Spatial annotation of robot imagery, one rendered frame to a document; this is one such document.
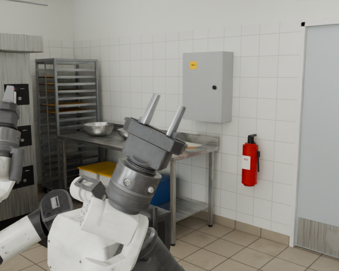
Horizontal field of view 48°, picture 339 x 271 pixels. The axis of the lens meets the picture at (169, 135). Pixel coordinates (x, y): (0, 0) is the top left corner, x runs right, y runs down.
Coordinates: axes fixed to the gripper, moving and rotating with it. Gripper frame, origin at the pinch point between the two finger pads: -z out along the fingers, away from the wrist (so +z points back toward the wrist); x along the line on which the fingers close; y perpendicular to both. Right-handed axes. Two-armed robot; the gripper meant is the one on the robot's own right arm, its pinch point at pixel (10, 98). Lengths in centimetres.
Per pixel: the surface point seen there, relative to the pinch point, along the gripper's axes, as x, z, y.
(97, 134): -326, -72, -45
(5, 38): -231, -132, 52
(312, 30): -136, -134, -211
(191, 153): -221, -35, -129
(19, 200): -319, 11, 32
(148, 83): -307, -136, -100
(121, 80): -342, -151, -71
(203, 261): -212, 63, -140
